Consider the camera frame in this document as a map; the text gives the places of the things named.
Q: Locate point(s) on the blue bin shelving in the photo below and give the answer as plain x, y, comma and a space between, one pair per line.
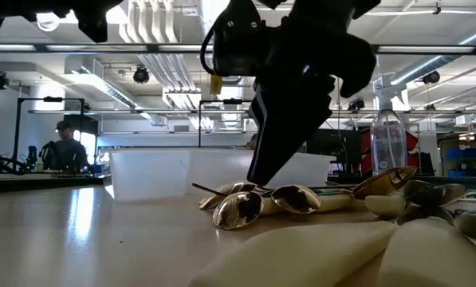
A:
466, 155

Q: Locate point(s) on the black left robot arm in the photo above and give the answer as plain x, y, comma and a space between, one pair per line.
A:
2, 16

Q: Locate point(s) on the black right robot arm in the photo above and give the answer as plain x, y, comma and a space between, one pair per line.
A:
333, 5

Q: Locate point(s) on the black fork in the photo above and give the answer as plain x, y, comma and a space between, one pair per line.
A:
207, 188

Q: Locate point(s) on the black table frame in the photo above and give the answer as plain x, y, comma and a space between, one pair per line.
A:
453, 180

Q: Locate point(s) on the small black monitor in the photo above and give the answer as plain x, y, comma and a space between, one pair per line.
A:
84, 121

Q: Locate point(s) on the black horizontal rig beam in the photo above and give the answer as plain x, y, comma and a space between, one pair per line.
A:
102, 48

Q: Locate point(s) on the person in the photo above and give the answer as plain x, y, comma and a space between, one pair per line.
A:
253, 141
68, 151

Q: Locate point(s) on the black rectangular gantry frame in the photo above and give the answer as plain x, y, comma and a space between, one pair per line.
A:
30, 99
221, 101

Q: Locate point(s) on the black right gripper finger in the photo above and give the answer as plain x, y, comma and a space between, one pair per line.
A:
297, 115
259, 119

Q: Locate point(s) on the clear spray bottle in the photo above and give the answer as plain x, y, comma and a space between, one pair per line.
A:
389, 143

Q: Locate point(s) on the black distant robot arms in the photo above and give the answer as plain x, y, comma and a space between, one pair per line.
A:
6, 159

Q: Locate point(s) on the large black monitor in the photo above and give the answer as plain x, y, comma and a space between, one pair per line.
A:
347, 147

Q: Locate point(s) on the clear plastic compartment tray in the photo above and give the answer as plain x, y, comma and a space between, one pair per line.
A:
154, 175

